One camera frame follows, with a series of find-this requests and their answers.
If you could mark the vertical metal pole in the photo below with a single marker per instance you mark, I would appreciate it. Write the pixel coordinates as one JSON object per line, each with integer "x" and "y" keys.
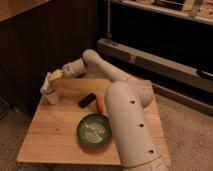
{"x": 108, "y": 20}

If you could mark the green frying pan orange handle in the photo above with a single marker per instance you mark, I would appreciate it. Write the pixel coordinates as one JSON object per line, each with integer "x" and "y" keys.
{"x": 93, "y": 130}

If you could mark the wooden table board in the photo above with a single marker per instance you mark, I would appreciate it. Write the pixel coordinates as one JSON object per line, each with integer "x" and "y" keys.
{"x": 52, "y": 136}

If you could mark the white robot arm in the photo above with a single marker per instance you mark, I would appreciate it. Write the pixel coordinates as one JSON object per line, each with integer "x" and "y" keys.
{"x": 125, "y": 100}

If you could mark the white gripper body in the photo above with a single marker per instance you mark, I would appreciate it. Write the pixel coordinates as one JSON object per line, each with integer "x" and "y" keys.
{"x": 67, "y": 70}

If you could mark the black rectangular block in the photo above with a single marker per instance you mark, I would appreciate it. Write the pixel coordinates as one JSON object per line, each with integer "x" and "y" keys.
{"x": 87, "y": 100}

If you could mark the grey metal rail beam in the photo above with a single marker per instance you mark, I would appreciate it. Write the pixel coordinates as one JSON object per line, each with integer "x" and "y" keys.
{"x": 162, "y": 66}

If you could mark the white sponge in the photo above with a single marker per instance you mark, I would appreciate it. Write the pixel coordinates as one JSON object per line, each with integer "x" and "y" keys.
{"x": 49, "y": 84}

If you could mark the white ceramic cup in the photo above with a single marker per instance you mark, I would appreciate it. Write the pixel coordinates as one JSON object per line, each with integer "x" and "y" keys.
{"x": 53, "y": 97}

